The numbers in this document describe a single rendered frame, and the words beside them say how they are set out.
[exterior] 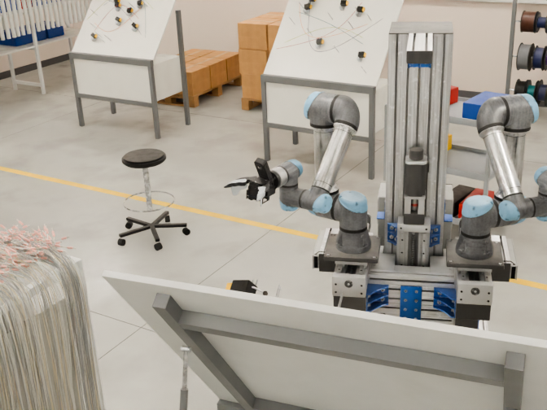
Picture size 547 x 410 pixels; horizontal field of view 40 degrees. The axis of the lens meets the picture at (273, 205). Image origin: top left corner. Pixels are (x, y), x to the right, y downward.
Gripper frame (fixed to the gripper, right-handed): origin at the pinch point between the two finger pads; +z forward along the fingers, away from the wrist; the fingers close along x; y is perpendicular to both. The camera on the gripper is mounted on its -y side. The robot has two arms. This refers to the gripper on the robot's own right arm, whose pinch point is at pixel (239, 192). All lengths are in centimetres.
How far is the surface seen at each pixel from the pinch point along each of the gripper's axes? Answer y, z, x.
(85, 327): 39, 55, 21
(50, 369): 49, 69, 23
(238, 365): 29, 46, -38
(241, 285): -12, 59, -47
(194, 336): 7, 65, -37
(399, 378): 8, 41, -88
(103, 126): 227, -365, 486
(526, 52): 94, -601, 94
